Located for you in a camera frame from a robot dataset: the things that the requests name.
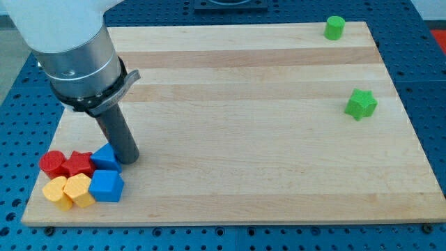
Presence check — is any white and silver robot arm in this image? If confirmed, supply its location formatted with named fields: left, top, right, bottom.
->
left=2, top=0, right=122, bottom=98

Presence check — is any light wooden board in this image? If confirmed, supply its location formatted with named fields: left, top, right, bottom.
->
left=22, top=22, right=445, bottom=227

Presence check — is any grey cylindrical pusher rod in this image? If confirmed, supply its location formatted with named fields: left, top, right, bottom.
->
left=95, top=104, right=139, bottom=165

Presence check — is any blue triangular block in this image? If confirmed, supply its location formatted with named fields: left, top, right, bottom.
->
left=91, top=143, right=122, bottom=174

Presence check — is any black clamp with metal lever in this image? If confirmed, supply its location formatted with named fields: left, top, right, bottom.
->
left=50, top=59, right=141, bottom=117

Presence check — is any blue cube block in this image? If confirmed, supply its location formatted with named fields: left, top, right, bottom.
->
left=89, top=170, right=124, bottom=202

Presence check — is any green star block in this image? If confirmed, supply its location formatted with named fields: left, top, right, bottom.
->
left=344, top=89, right=378, bottom=121

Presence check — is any green cylinder block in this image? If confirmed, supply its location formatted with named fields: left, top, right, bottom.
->
left=324, top=15, right=346, bottom=40

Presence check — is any red star block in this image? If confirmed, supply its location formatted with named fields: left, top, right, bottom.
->
left=61, top=151, right=96, bottom=178

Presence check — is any yellow hexagon block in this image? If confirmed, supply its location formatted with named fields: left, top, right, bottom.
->
left=63, top=173, right=96, bottom=208

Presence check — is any red cylinder block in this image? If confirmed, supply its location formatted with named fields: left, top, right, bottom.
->
left=38, top=151, right=68, bottom=179

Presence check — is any yellow heart block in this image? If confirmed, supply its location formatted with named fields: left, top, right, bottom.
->
left=42, top=176, right=73, bottom=211

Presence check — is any red object at edge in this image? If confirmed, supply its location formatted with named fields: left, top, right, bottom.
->
left=431, top=29, right=446, bottom=54

